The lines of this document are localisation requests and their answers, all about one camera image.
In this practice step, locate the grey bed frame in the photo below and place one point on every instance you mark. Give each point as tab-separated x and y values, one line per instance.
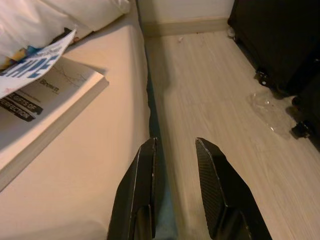
153	110

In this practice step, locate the tall black suitcase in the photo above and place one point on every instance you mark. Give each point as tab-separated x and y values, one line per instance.
275	37

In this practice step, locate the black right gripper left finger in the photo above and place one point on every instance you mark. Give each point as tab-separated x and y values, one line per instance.
135	195

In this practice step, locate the mattress with cream sheet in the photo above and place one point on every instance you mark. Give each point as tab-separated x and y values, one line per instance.
100	150

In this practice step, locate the clear plastic wrapper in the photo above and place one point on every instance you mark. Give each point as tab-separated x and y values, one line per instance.
270	112

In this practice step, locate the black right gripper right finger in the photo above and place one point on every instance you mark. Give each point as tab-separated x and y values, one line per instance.
220	190

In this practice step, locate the white crumpled tissue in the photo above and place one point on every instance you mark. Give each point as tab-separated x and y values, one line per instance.
231	33

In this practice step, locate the cream white duvet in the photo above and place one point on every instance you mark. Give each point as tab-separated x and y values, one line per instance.
50	17

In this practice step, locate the cream paperback book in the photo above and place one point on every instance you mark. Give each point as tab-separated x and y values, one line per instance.
50	117

